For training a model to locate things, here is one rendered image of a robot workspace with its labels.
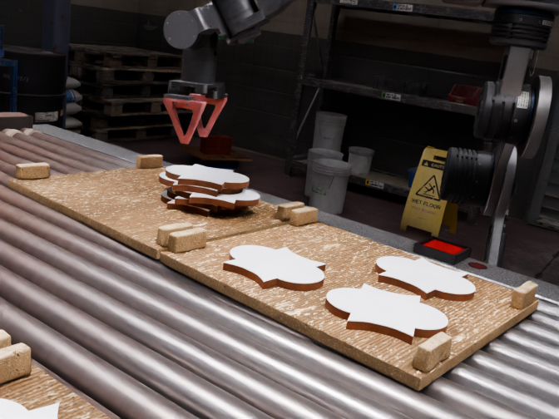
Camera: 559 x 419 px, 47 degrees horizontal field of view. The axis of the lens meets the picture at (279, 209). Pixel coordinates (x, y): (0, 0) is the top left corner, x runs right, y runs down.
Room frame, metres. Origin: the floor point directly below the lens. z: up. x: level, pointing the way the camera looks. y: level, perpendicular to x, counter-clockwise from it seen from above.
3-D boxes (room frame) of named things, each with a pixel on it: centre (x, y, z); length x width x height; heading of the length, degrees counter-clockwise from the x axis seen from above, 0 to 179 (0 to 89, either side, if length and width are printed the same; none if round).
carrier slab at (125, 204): (1.11, 0.22, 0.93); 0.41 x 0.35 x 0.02; 52
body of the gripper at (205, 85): (1.09, 0.17, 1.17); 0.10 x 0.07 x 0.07; 170
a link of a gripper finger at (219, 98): (1.13, 0.16, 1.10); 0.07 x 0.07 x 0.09; 80
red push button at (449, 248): (1.07, -0.29, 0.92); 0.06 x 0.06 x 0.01; 55
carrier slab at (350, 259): (0.84, -0.11, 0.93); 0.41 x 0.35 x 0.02; 51
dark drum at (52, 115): (4.74, 2.00, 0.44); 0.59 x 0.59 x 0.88
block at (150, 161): (1.33, 0.29, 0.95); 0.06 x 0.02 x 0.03; 142
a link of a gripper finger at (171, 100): (1.06, 0.17, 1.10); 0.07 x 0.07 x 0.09; 80
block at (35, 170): (1.12, 0.45, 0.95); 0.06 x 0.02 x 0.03; 142
